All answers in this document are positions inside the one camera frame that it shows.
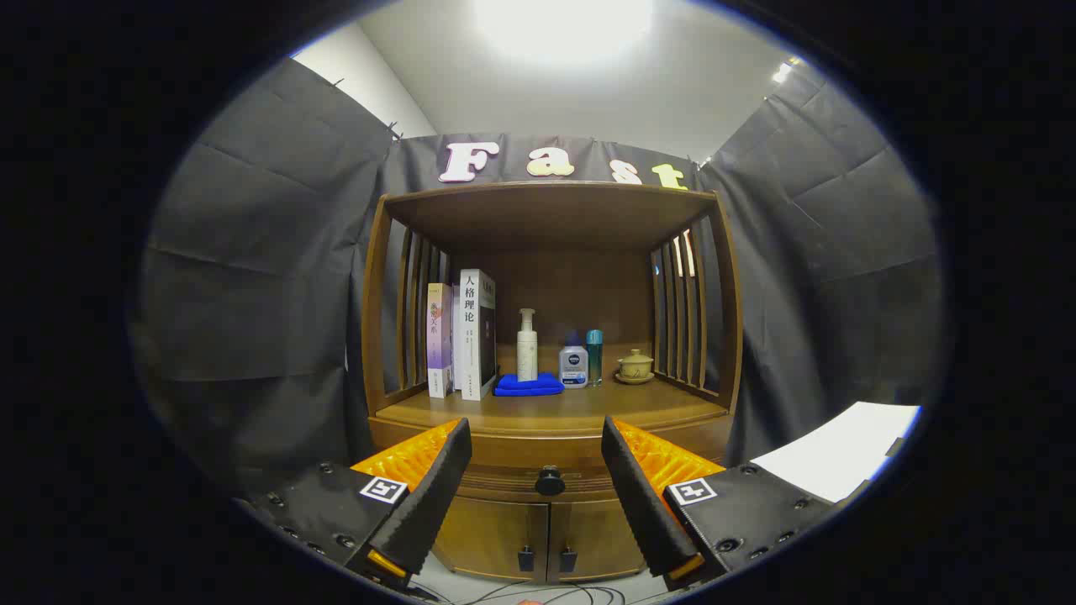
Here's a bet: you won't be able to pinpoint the clear bottle blue pump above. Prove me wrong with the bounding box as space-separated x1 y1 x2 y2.
559 332 589 390

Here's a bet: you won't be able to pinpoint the thick white book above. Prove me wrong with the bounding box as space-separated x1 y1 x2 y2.
459 268 498 402

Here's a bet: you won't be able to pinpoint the white pump bottle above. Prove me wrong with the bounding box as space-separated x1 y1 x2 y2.
516 308 540 383

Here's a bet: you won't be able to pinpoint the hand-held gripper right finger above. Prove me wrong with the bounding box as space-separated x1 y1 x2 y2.
600 416 837 591

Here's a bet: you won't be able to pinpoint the wooden drawer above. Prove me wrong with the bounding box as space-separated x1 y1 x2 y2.
370 414 734 503

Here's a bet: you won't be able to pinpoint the folded blue cloth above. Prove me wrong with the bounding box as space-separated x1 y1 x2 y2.
493 372 566 397

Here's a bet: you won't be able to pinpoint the wooden cabinet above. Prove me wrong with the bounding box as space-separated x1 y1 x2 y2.
360 181 745 585

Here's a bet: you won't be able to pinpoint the pink purple book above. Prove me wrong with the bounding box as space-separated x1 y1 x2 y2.
426 282 462 399

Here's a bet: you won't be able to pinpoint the wooden cabinet door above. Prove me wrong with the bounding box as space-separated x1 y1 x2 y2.
548 497 648 583
433 496 551 582

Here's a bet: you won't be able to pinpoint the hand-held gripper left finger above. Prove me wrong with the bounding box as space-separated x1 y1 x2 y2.
240 418 473 589

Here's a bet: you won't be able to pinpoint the wooden countertop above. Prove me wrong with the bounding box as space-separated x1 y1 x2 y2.
374 340 731 438

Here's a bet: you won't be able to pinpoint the white flat board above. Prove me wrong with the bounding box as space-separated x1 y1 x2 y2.
750 402 923 505

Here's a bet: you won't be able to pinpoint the black floor cables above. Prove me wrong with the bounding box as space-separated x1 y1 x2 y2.
412 582 665 605

